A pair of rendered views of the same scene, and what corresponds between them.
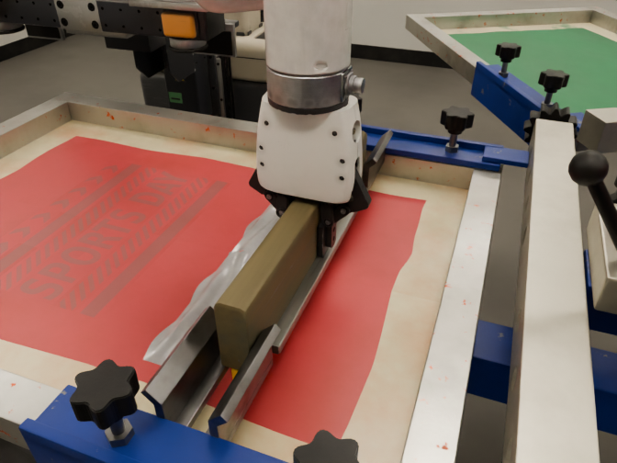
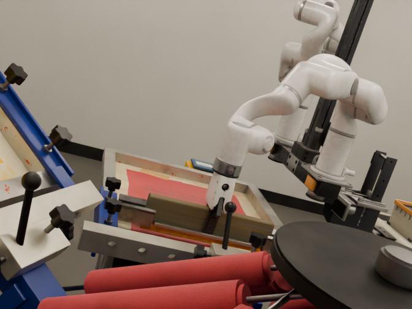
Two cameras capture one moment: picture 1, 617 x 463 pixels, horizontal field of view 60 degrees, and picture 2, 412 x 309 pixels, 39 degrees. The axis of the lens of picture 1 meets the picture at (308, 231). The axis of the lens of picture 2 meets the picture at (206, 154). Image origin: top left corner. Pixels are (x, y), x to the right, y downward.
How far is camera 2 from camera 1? 1.28 m
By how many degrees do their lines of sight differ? 55
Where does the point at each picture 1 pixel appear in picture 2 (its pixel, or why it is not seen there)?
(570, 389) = (166, 244)
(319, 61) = (221, 156)
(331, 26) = (227, 148)
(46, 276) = not seen: hidden behind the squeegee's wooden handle
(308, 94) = (216, 164)
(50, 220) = (181, 195)
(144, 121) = (257, 203)
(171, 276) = not seen: hidden behind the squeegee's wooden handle
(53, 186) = (199, 194)
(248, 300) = (154, 196)
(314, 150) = (213, 186)
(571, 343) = (186, 248)
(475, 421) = not seen: outside the picture
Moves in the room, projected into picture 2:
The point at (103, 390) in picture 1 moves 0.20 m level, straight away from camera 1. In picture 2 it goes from (112, 179) to (153, 171)
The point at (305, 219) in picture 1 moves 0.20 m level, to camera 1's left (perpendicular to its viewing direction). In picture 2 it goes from (200, 207) to (168, 178)
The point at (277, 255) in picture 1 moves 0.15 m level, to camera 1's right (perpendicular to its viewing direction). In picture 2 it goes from (176, 201) to (203, 227)
